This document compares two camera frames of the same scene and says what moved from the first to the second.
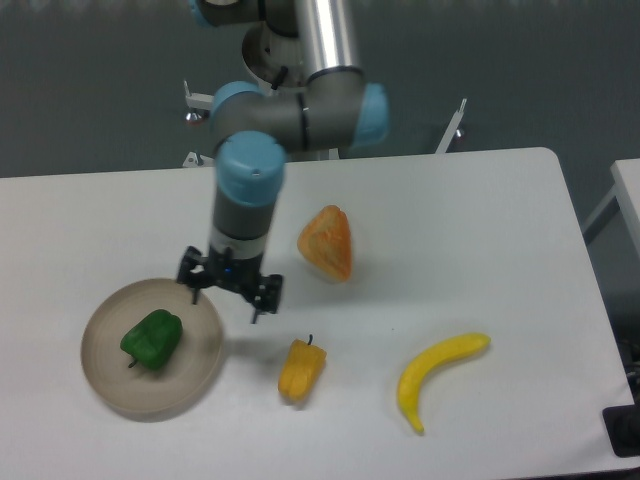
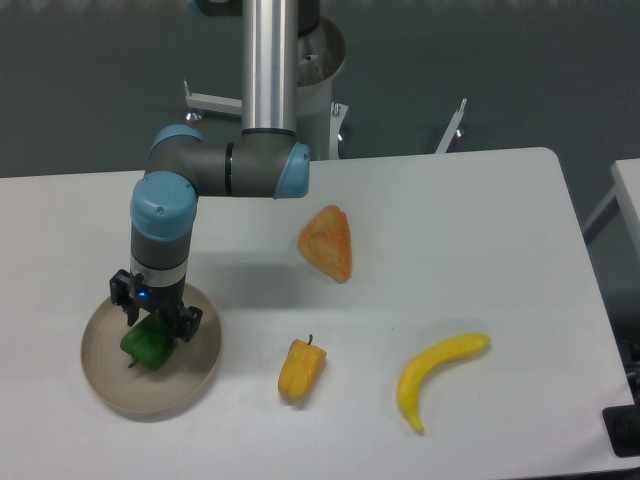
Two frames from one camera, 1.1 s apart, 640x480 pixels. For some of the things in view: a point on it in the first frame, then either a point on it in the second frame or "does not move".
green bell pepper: [154, 339] does not move
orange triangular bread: [327, 241] does not move
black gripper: [242, 275] -> [124, 288]
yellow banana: [431, 357] does not move
